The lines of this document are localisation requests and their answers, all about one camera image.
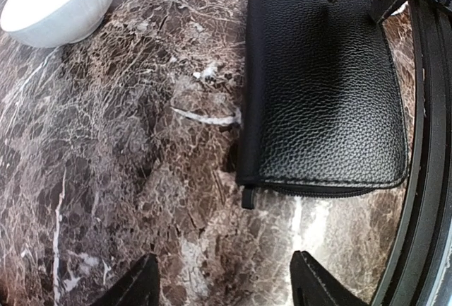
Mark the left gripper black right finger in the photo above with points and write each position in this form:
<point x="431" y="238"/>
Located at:
<point x="313" y="285"/>

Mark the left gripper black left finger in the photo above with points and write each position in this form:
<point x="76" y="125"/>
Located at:
<point x="140" y="285"/>

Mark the plain white bowl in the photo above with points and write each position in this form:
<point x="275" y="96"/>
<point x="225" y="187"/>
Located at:
<point x="52" y="23"/>

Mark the black zippered tool case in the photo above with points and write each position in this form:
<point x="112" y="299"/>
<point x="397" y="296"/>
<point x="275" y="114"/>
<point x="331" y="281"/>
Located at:
<point x="323" y="114"/>

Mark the black front table rail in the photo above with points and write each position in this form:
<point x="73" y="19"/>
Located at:
<point x="418" y="271"/>

